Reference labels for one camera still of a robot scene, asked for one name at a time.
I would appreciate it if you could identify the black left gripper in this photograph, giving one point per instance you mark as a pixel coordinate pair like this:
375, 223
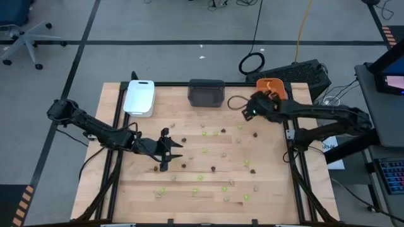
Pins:
148, 146

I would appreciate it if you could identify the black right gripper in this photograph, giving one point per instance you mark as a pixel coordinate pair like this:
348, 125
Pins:
265, 110

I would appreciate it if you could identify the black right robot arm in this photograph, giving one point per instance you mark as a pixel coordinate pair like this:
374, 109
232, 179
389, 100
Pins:
315, 110

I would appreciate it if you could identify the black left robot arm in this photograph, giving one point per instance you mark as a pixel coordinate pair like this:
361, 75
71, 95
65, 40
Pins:
94, 127

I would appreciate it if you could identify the orange plastic bin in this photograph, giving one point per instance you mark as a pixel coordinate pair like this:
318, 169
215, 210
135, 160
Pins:
279, 85

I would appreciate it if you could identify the black computer tower case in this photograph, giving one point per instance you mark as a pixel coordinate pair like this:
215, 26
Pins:
296, 74

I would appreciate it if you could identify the dark grey translucent bin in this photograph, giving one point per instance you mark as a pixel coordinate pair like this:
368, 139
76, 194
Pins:
213, 94

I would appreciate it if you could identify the white plastic bin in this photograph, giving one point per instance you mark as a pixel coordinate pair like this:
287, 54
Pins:
140, 107

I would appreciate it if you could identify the black table clamp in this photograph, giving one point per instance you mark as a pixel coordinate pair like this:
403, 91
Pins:
170, 221
254, 221

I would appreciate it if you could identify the white paper sheet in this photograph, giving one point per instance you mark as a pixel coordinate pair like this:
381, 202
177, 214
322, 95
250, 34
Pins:
336, 164

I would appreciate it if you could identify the black monitor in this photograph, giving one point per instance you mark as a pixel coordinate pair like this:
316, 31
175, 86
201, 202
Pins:
380, 83

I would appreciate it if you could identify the grey desk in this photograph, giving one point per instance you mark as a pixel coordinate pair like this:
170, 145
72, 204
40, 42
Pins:
391, 126

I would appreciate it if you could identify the black stand base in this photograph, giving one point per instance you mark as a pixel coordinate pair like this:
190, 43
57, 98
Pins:
370, 1

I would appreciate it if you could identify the backlit keyboard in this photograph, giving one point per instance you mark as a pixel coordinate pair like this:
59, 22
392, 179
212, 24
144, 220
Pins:
393, 175

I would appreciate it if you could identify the grey office chair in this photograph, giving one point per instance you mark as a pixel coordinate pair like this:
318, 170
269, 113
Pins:
26, 39

